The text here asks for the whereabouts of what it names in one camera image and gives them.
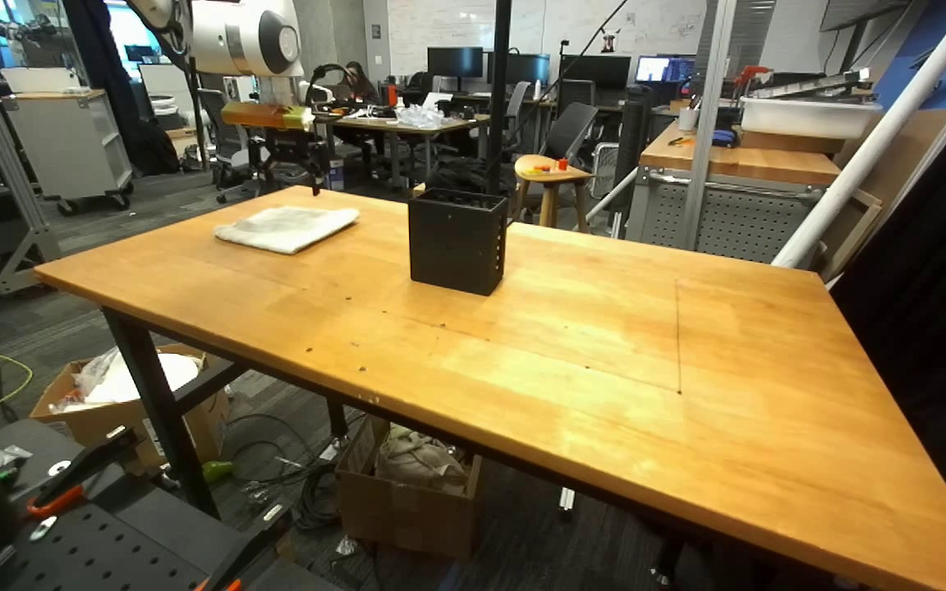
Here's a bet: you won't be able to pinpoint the black perforated cart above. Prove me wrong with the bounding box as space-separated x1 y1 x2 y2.
0 471 301 591

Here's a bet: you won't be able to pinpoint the black office chair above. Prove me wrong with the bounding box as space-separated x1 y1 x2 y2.
542 99 602 169

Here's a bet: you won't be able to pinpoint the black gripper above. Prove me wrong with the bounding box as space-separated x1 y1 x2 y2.
300 129 335 197

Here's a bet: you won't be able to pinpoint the white cloth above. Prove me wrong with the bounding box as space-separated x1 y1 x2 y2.
209 205 360 258

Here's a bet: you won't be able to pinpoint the thick white slanted pole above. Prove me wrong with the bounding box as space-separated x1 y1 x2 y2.
769 0 946 273

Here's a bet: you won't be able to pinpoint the black curtain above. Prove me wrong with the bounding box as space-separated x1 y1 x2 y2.
828 77 946 495

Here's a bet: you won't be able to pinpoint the orange handled clamp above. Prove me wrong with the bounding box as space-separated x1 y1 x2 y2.
9 424 137 524

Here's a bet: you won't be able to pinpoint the red tool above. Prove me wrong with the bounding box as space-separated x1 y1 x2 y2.
732 64 776 92

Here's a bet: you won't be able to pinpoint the dark computer monitor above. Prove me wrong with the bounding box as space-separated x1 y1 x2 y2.
559 54 634 92
425 47 490 83

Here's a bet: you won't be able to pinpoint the thin white slanted bar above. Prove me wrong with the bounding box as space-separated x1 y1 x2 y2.
582 165 643 231

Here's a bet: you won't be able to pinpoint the seated person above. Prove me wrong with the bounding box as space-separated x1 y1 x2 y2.
337 60 383 108

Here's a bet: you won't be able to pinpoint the brown cardboard box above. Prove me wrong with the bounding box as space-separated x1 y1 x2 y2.
335 421 485 564

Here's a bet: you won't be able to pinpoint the wooden workbench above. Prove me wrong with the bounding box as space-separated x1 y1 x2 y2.
625 123 888 265

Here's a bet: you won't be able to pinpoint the grey metal rack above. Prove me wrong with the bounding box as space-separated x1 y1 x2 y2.
0 77 58 315

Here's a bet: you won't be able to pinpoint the white wheeled cabinet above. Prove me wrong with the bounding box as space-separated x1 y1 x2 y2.
0 70 137 216

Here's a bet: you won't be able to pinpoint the black box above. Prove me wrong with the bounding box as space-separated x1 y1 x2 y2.
404 187 510 299

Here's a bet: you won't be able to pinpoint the grey metal post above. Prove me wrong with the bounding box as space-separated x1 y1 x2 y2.
678 0 742 253

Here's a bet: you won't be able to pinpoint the round wooden stool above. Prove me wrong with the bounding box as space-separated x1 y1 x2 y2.
511 151 593 231

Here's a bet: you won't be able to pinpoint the black metal table leg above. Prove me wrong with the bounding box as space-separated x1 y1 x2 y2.
97 309 253 518

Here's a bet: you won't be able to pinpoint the cardboard box with plastic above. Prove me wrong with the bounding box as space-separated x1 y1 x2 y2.
31 344 229 481

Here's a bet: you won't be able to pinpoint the wooden desk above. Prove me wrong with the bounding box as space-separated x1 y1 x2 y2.
321 101 493 192

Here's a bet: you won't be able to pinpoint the white plastic bin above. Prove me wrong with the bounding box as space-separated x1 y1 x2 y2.
736 92 891 142

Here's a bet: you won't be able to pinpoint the black vertical pole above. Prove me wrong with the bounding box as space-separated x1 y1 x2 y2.
479 0 515 197

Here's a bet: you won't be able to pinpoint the lit computer monitor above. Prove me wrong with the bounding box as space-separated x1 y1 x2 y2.
634 54 700 88

